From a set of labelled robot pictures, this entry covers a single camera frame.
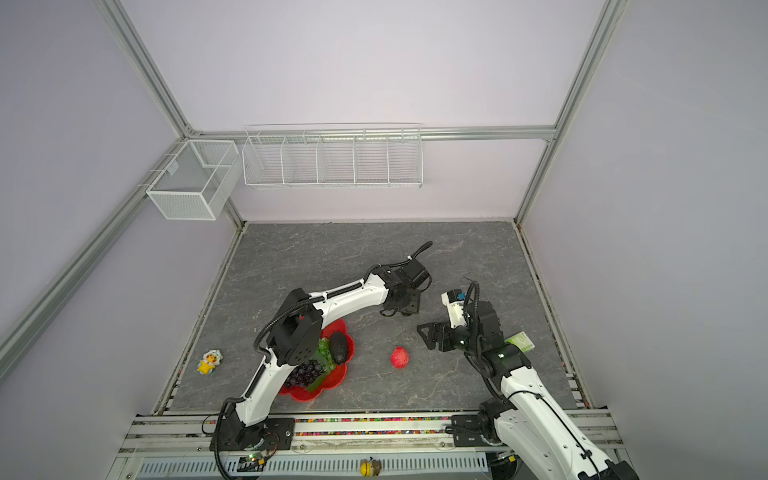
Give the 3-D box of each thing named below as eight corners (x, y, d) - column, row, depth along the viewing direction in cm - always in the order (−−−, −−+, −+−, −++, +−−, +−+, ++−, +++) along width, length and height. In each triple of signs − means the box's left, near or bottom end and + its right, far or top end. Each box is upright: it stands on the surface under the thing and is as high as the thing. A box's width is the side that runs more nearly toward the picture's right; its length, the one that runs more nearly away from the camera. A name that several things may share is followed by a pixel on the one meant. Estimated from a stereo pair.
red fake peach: (398, 372, 85) (398, 367, 81) (389, 359, 88) (388, 353, 84) (411, 363, 87) (411, 357, 83) (402, 350, 89) (402, 344, 86)
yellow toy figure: (201, 373, 86) (193, 368, 82) (217, 352, 89) (209, 347, 86) (212, 378, 85) (204, 373, 81) (227, 357, 89) (220, 351, 85)
